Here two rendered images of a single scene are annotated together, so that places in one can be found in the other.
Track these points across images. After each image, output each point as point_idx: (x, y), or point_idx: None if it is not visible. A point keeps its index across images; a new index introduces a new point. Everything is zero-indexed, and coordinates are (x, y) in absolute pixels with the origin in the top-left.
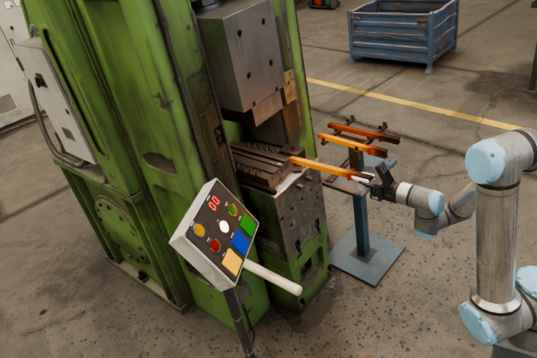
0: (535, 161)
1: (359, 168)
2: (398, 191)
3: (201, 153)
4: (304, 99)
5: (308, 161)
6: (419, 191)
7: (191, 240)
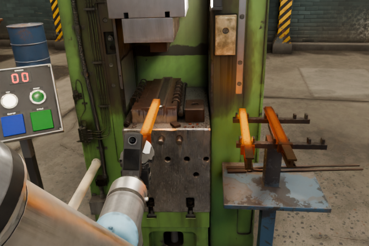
0: None
1: (268, 180)
2: (113, 182)
3: (78, 45)
4: (255, 65)
5: (152, 108)
6: (113, 200)
7: None
